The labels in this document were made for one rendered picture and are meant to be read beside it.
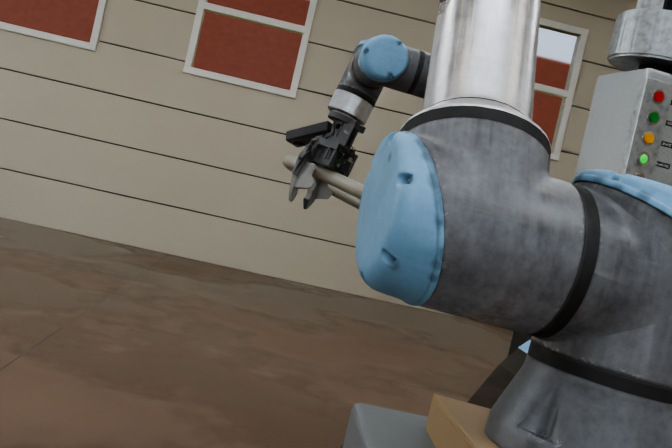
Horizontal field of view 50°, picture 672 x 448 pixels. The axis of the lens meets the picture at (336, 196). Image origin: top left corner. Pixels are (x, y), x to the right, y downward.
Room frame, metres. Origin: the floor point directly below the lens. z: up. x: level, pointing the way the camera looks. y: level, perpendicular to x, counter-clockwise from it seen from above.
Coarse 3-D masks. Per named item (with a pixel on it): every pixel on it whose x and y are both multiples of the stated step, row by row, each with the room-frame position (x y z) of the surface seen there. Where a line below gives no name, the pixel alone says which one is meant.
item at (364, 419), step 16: (352, 416) 0.85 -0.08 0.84; (368, 416) 0.83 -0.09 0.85; (384, 416) 0.84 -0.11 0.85; (400, 416) 0.86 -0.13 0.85; (416, 416) 0.87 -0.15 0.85; (352, 432) 0.83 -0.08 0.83; (368, 432) 0.78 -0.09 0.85; (384, 432) 0.79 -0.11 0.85; (400, 432) 0.80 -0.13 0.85; (416, 432) 0.81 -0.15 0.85
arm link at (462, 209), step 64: (448, 0) 0.77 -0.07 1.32; (512, 0) 0.75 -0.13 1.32; (448, 64) 0.72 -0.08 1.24; (512, 64) 0.71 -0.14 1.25; (448, 128) 0.65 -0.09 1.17; (512, 128) 0.65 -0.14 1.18; (384, 192) 0.65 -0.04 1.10; (448, 192) 0.61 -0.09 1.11; (512, 192) 0.62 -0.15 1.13; (576, 192) 0.66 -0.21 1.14; (384, 256) 0.62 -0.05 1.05; (448, 256) 0.61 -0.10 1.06; (512, 256) 0.61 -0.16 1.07; (576, 256) 0.62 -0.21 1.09; (512, 320) 0.65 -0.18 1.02
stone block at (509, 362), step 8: (520, 352) 1.85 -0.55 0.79; (504, 360) 1.86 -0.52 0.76; (512, 360) 1.84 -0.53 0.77; (520, 360) 1.81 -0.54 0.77; (496, 368) 1.87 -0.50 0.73; (504, 368) 1.82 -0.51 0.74; (512, 368) 1.80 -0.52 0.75; (496, 376) 1.86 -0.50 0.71; (504, 376) 1.81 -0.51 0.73; (512, 376) 1.77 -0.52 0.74; (488, 384) 1.90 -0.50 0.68; (496, 384) 1.85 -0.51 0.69; (504, 384) 1.80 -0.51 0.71; (480, 392) 1.94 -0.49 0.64; (488, 392) 1.89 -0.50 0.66; (496, 392) 1.84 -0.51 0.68; (472, 400) 1.98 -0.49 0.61; (480, 400) 1.92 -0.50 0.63; (488, 400) 1.87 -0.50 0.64; (496, 400) 1.83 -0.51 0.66
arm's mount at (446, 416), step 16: (432, 400) 0.83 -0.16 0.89; (448, 400) 0.81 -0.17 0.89; (432, 416) 0.81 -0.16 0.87; (448, 416) 0.75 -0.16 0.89; (464, 416) 0.76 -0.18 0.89; (480, 416) 0.78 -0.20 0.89; (432, 432) 0.80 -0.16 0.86; (448, 432) 0.74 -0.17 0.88; (464, 432) 0.69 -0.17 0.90; (480, 432) 0.71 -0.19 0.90
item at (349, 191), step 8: (288, 160) 1.64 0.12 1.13; (288, 168) 1.75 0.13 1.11; (320, 168) 1.54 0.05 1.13; (328, 168) 1.54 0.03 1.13; (320, 176) 1.54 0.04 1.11; (328, 176) 1.53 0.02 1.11; (336, 176) 1.52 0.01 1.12; (344, 176) 1.52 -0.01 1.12; (328, 184) 1.91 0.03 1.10; (336, 184) 1.52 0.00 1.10; (344, 184) 1.51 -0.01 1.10; (352, 184) 1.50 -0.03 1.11; (360, 184) 1.51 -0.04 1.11; (336, 192) 1.93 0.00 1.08; (344, 192) 1.94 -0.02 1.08; (352, 192) 1.50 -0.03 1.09; (360, 192) 1.50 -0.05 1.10; (344, 200) 1.94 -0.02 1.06; (352, 200) 1.94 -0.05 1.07; (360, 200) 1.95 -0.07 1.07
